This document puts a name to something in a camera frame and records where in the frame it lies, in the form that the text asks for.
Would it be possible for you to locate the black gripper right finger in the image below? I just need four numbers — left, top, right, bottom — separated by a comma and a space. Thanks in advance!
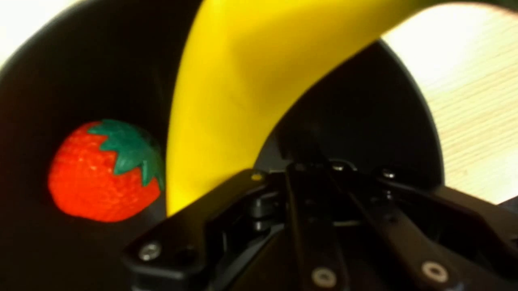
326, 159, 518, 291

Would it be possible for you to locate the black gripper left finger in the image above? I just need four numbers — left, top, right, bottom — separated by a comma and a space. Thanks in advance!
120, 159, 350, 291

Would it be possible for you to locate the yellow toy banana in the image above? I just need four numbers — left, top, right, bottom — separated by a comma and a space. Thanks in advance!
165, 0, 434, 216

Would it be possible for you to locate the black bowl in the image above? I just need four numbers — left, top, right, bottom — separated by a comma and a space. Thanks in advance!
0, 0, 447, 291

